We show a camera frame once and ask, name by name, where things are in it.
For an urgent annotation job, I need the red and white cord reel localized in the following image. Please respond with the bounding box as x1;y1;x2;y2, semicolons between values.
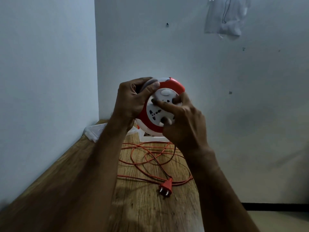
134;77;186;138

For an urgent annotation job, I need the white plastic bag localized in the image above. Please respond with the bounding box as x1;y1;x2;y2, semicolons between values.
204;0;251;38

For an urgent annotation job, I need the red power plug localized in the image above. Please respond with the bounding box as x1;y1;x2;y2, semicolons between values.
158;177;173;198

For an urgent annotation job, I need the black skirting board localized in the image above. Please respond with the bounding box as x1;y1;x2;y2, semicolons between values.
241;203;309;212

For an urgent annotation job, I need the white packaging box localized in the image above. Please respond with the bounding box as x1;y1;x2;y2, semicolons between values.
137;128;171;143

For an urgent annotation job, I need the person's right hand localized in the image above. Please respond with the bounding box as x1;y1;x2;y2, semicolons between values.
151;92;210;157

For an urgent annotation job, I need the orange power cord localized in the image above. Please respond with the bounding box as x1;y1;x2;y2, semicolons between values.
117;141;194;187

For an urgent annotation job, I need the clear plastic packaging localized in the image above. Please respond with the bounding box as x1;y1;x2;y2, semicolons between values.
83;122;139;143

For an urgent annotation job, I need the person's right forearm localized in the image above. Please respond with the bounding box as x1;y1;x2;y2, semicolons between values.
183;144;261;232

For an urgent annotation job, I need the person's left forearm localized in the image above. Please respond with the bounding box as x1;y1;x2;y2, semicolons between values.
41;117;135;232

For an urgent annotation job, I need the person's left hand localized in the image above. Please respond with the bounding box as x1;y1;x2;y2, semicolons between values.
110;77;161;130

